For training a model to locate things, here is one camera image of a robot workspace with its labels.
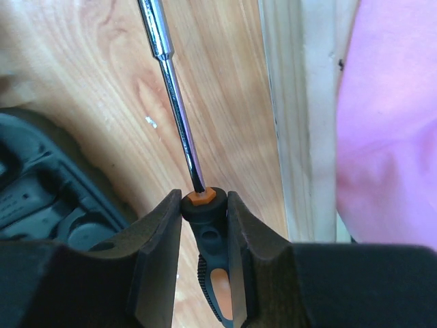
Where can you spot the black plastic tool case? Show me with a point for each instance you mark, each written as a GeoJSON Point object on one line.
{"type": "Point", "coordinates": [49, 190]}

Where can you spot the pink t-shirt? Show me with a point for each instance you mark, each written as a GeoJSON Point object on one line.
{"type": "Point", "coordinates": [386, 125]}

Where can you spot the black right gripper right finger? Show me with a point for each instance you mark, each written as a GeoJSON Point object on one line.
{"type": "Point", "coordinates": [277, 283]}

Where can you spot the black orange screwdriver handle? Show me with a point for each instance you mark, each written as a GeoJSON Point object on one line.
{"type": "Point", "coordinates": [205, 208]}

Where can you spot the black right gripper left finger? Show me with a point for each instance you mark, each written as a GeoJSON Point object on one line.
{"type": "Point", "coordinates": [125, 281]}

